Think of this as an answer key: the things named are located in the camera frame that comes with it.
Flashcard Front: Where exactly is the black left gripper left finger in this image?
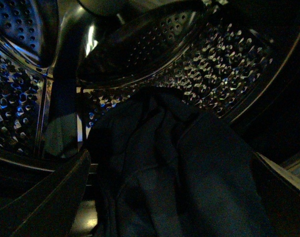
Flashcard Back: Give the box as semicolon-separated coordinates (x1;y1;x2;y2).
0;150;90;237

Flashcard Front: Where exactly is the blue garment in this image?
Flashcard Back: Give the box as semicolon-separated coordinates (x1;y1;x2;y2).
85;87;276;237

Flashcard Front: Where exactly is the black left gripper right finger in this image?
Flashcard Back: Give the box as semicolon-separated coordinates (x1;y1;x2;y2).
251;153;300;237

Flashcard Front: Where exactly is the grey front-load washing machine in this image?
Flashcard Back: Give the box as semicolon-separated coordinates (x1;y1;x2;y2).
0;0;300;237

